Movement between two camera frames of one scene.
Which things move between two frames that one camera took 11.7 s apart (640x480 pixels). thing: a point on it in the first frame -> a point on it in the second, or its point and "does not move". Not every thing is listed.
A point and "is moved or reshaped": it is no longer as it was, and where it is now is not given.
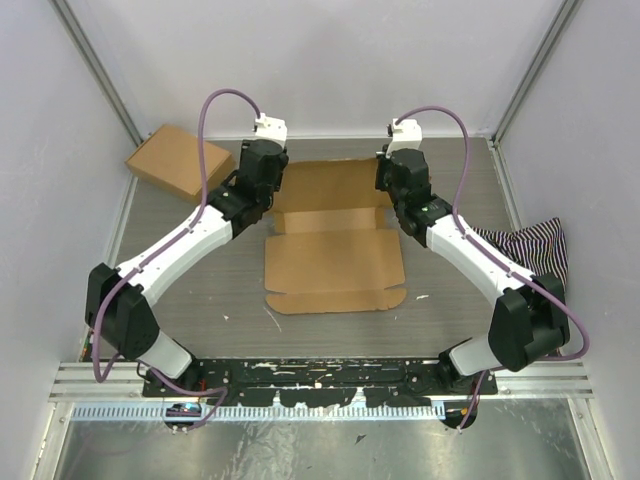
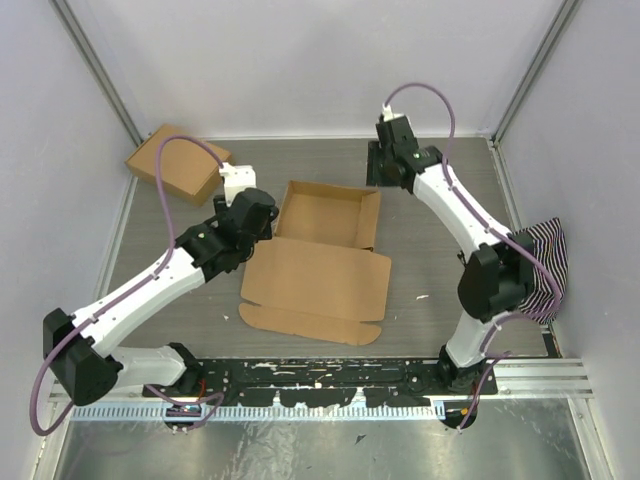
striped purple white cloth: x=539 y=247 does not move
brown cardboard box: x=326 y=255 is moved or reshaped
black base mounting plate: x=326 y=383 does not move
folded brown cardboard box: x=171 y=159 does not move
